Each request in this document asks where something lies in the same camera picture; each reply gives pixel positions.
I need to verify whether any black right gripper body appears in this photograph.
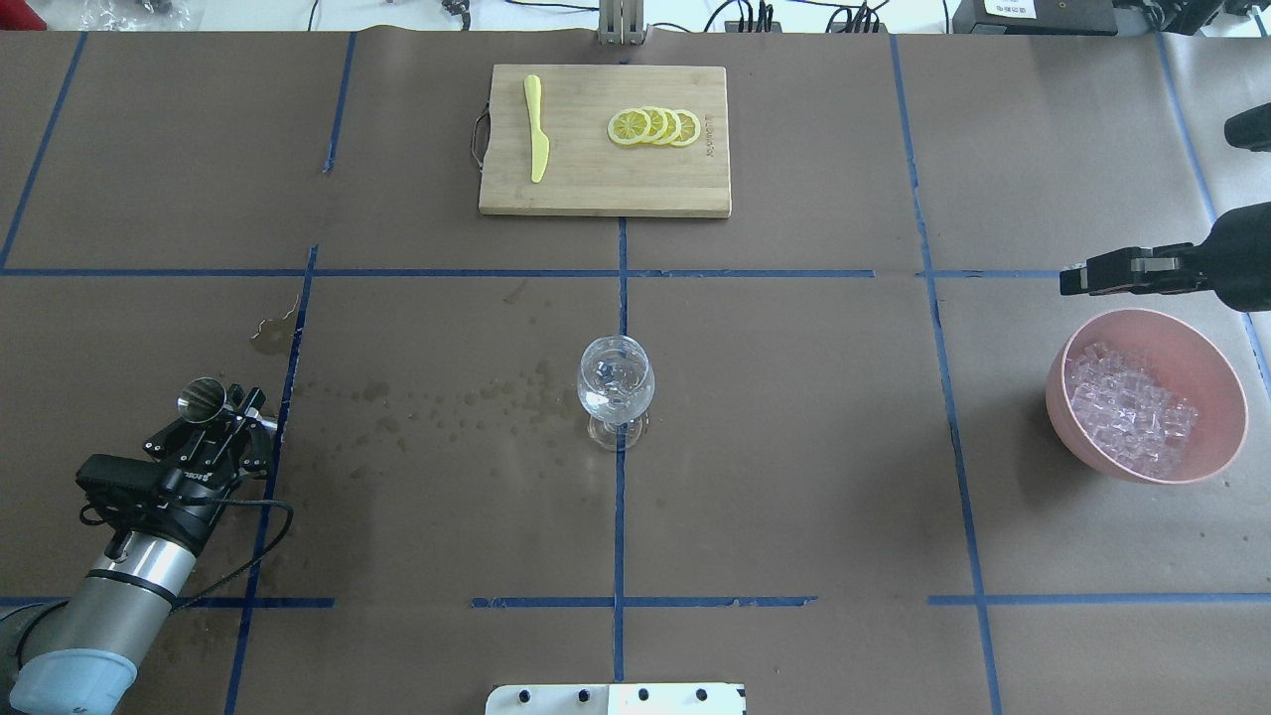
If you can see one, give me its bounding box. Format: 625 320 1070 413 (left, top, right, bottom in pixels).
1179 224 1235 298

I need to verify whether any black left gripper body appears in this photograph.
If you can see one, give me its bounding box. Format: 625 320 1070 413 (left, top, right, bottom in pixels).
149 436 261 537

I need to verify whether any steel double jigger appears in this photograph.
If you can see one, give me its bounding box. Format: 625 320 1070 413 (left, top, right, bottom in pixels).
175 376 278 436

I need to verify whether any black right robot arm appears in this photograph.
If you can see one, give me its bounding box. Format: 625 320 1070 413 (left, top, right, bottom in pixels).
1057 95 1268 314

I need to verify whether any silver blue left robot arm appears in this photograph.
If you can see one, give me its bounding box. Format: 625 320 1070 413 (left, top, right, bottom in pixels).
3 378 278 714

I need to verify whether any pile of clear ice cubes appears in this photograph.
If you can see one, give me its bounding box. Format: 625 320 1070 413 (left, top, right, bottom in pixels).
1063 343 1199 480

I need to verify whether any clear wine glass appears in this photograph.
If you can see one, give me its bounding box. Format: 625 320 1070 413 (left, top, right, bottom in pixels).
576 335 655 453

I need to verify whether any pink bowl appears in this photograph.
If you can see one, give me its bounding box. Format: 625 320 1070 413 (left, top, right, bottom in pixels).
1045 309 1249 486

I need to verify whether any yellow plastic knife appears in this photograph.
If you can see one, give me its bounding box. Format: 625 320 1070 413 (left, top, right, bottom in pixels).
522 72 550 183

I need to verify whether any crumpled clear plastic bag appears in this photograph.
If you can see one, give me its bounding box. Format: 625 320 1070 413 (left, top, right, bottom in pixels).
78 1 208 32

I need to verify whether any bamboo cutting board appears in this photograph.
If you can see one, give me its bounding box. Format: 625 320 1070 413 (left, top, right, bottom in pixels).
480 63 733 218

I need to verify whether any lemon slice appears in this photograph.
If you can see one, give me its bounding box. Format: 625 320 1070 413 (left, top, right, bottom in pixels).
670 109 702 149
653 107 683 146
639 107 662 144

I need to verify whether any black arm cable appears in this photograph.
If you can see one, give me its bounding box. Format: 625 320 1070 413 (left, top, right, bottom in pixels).
169 497 296 610

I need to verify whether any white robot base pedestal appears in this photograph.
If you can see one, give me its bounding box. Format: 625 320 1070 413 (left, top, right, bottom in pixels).
486 682 749 714

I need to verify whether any aluminium frame post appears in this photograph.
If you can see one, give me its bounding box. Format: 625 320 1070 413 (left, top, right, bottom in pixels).
597 0 647 46

